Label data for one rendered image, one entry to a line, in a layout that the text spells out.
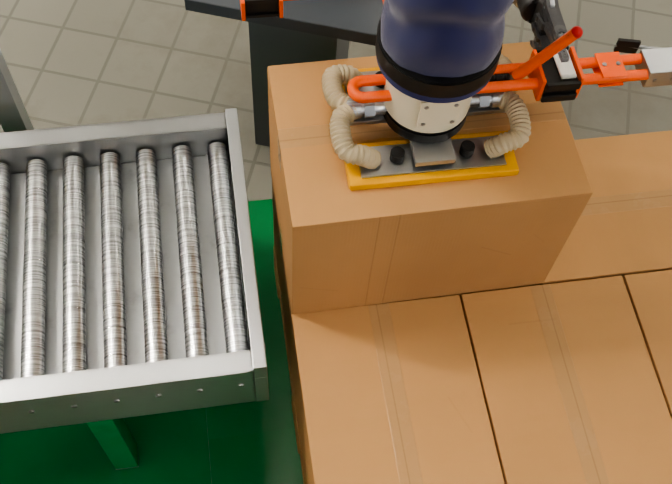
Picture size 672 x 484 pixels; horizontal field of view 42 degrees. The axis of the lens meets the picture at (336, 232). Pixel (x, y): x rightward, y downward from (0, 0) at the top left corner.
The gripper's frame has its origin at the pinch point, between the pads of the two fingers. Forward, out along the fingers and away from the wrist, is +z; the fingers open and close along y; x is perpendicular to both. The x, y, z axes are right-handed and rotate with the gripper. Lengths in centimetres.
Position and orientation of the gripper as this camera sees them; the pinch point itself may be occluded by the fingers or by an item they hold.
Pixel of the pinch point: (561, 72)
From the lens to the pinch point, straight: 180.9
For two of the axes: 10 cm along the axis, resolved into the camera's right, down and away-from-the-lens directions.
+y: -0.4, 5.1, 8.6
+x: -9.9, 1.1, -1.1
